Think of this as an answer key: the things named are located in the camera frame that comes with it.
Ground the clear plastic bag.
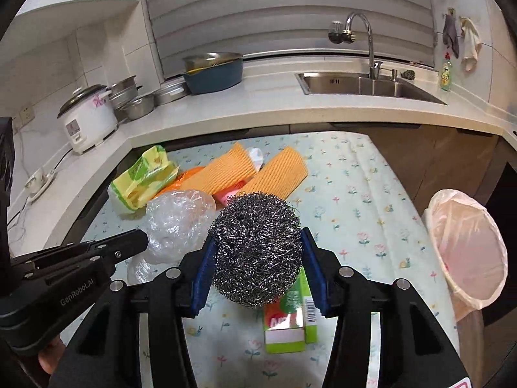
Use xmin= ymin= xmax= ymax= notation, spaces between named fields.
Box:
xmin=127 ymin=189 xmax=216 ymax=286

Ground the black built-in oven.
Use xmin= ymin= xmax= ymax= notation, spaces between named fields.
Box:
xmin=480 ymin=157 xmax=517 ymax=328

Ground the green yellow plastic package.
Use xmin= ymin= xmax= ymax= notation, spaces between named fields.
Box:
xmin=108 ymin=144 xmax=180 ymax=216

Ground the steel bowl with handles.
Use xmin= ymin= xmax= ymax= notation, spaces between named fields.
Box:
xmin=119 ymin=94 xmax=156 ymax=121

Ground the pink wrapper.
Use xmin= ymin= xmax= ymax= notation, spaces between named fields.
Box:
xmin=213 ymin=180 xmax=247 ymax=211

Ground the cream hanging cloth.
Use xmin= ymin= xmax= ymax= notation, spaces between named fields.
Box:
xmin=459 ymin=17 xmax=482 ymax=72

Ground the steel wool scourer ball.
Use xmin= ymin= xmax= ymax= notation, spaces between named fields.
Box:
xmin=207 ymin=193 xmax=303 ymax=308

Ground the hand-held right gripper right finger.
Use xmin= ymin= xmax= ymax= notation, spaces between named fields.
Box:
xmin=300 ymin=227 xmax=473 ymax=388

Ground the white power strip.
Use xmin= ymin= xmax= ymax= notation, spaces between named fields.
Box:
xmin=25 ymin=168 xmax=58 ymax=203

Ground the green dish soap bottle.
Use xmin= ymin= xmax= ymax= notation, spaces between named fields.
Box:
xmin=439 ymin=59 xmax=453 ymax=92

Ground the white paper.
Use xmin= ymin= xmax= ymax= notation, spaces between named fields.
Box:
xmin=244 ymin=146 xmax=265 ymax=170

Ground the chrome faucet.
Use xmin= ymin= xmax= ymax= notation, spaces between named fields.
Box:
xmin=345 ymin=12 xmax=384 ymax=79

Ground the stacked steel pot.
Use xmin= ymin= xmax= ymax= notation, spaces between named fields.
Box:
xmin=109 ymin=76 xmax=143 ymax=110

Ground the blue basin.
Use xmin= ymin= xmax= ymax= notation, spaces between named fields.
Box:
xmin=182 ymin=57 xmax=244 ymax=94

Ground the white rice cooker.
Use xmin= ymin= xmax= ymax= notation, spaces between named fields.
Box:
xmin=57 ymin=85 xmax=119 ymax=155

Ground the round waste bin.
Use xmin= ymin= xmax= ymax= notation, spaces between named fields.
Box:
xmin=451 ymin=291 xmax=487 ymax=388

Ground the stainless steel sink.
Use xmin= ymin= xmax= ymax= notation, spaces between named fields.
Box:
xmin=295 ymin=72 xmax=448 ymax=106

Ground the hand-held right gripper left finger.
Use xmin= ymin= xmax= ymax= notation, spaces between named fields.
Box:
xmin=48 ymin=234 xmax=221 ymax=388

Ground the orange sponge cloth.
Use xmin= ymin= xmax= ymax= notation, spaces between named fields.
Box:
xmin=238 ymin=147 xmax=308 ymax=200

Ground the orange plastic bag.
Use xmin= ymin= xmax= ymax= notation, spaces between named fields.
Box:
xmin=155 ymin=166 xmax=206 ymax=200

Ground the person's left hand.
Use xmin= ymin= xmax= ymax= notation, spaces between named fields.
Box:
xmin=38 ymin=332 xmax=68 ymax=375

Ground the faucet water filter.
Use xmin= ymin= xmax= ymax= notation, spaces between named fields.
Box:
xmin=328 ymin=20 xmax=356 ymax=45

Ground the grey window blind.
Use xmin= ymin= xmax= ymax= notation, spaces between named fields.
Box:
xmin=139 ymin=0 xmax=439 ymax=77

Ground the grey hanging cloth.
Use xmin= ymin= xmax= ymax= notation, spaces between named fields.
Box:
xmin=442 ymin=8 xmax=461 ymax=59

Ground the floral tablecloth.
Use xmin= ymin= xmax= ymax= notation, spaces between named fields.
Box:
xmin=60 ymin=131 xmax=461 ymax=388

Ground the stack of steel trays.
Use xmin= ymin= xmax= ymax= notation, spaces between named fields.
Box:
xmin=153 ymin=79 xmax=190 ymax=106

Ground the white lined trash bin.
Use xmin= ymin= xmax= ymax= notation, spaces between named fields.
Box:
xmin=423 ymin=189 xmax=509 ymax=324

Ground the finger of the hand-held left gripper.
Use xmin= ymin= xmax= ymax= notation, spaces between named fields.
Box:
xmin=12 ymin=229 xmax=150 ymax=288

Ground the orange foam net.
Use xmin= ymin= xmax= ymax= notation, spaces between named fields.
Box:
xmin=180 ymin=142 xmax=259 ymax=197

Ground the green cardboard box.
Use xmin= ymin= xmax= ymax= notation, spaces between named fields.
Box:
xmin=262 ymin=269 xmax=320 ymax=353

